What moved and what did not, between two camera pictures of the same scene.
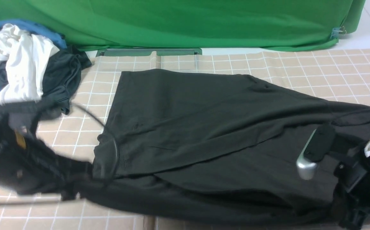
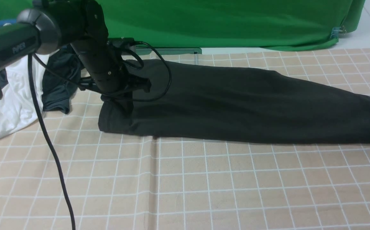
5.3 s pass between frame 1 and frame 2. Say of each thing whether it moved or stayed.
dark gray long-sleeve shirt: moved
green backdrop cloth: stayed
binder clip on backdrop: stayed
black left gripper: moved
